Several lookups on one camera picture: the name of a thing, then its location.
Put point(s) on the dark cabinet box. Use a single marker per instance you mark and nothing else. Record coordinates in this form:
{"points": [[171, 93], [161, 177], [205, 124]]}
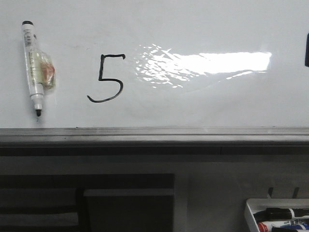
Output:
{"points": [[130, 210]]}

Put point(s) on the black capped marker in tray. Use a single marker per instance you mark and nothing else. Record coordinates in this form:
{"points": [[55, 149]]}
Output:
{"points": [[272, 214]]}

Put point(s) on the white black whiteboard marker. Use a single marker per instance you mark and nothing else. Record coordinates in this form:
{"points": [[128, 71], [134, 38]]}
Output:
{"points": [[39, 67]]}

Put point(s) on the white whiteboard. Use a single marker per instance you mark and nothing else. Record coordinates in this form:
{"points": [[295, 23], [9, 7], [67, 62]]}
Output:
{"points": [[201, 72]]}

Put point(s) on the left black tray hook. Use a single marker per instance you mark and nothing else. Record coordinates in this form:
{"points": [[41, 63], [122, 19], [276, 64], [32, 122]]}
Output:
{"points": [[270, 192]]}

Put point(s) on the red capped marker in tray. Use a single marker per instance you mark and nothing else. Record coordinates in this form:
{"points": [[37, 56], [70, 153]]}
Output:
{"points": [[267, 226]]}

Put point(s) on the blue labelled marker in tray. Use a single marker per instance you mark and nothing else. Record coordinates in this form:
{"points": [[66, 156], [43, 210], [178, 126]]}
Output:
{"points": [[294, 228]]}

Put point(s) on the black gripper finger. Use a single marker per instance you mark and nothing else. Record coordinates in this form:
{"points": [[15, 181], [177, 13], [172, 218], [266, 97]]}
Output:
{"points": [[306, 62]]}

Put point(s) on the white marker tray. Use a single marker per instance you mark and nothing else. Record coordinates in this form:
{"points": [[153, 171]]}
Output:
{"points": [[254, 205]]}

